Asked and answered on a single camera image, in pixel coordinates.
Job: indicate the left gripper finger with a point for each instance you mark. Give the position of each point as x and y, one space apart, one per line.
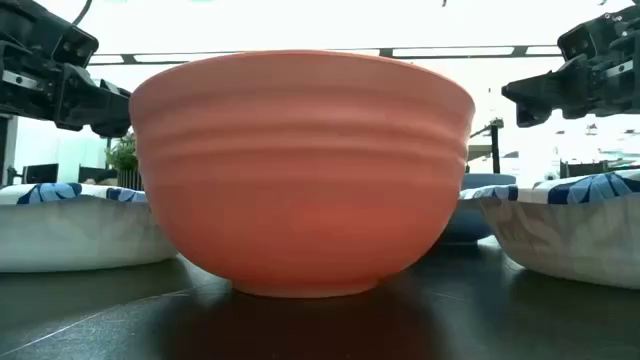
77 102
116 112

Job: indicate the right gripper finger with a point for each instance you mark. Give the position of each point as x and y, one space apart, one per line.
550 90
530 116

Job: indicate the white bowl blue floral rim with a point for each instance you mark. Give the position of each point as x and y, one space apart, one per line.
565 240

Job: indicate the blue white patterned plate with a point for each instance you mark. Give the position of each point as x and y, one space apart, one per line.
75 235

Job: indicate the orange ribbed bowl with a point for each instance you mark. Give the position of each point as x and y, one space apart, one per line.
300 175

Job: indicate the potted green plant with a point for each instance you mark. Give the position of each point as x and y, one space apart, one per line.
125 156

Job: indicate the dark background furniture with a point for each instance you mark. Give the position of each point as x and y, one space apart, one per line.
575 169
40 173

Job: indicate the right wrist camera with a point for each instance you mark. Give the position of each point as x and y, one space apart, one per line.
585 40

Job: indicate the black vertical post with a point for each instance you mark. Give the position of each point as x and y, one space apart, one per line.
4 150

